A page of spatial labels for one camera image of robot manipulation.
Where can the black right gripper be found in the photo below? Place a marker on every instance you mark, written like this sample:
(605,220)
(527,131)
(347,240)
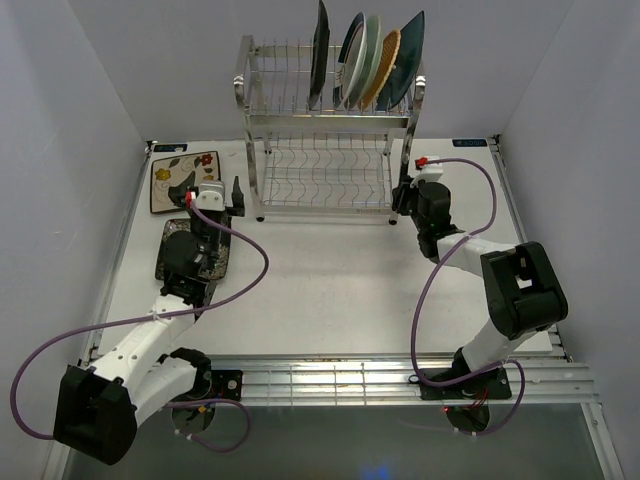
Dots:
(402,192)

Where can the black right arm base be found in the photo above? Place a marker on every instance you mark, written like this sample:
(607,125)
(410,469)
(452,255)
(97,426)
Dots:
(489,385)

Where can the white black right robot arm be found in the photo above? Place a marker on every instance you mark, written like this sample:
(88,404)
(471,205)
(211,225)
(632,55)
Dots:
(523,294)

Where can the light green floral plate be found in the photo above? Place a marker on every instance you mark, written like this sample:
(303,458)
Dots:
(370,63)

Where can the dark teal square plate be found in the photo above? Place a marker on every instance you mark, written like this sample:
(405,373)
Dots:
(406,65)

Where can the black square floral plate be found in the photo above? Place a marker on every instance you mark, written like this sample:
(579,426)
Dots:
(179,229)
(320,51)

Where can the cream square floral plate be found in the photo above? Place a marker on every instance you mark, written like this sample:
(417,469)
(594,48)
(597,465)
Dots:
(189,169)

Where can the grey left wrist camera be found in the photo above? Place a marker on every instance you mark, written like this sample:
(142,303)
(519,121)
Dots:
(208,196)

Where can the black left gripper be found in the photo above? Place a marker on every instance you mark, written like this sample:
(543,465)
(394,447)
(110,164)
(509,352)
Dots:
(237,203)

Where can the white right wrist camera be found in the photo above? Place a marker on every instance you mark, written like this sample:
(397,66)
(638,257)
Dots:
(426,168)

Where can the aluminium front rail frame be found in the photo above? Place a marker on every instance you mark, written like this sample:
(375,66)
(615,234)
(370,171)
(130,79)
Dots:
(330,323)

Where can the stainless steel dish rack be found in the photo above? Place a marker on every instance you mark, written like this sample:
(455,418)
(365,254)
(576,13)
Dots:
(318,161)

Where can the white plate teal red rim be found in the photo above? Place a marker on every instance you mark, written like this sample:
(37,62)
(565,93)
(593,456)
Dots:
(350,60)

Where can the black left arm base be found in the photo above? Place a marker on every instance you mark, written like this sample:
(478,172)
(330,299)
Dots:
(220,385)

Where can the woven bamboo round plate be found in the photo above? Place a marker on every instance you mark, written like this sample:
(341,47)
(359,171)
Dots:
(390,49)

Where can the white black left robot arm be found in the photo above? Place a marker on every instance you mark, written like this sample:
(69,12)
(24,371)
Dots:
(100,407)

